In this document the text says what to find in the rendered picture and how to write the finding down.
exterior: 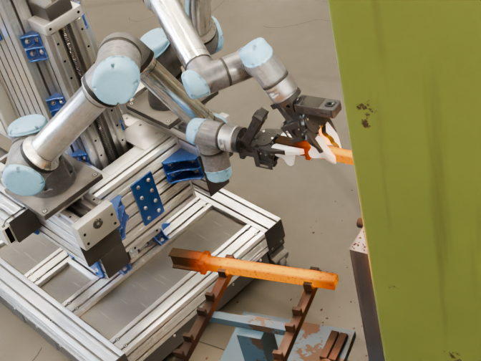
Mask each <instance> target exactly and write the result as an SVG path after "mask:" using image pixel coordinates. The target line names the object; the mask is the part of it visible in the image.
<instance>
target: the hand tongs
mask: <svg viewBox="0 0 481 361"><path fill-rule="evenodd" d="M347 338H348V334H347V333H343V332H340V334H339V332H337V331H333V330H332V331H331V333H330V335H329V337H328V339H327V341H326V344H325V345H324V348H323V349H322V351H321V354H320V356H319V357H320V361H337V360H338V358H339V355H340V354H341V351H342V349H343V347H344V345H345V342H346V340H347Z"/></svg>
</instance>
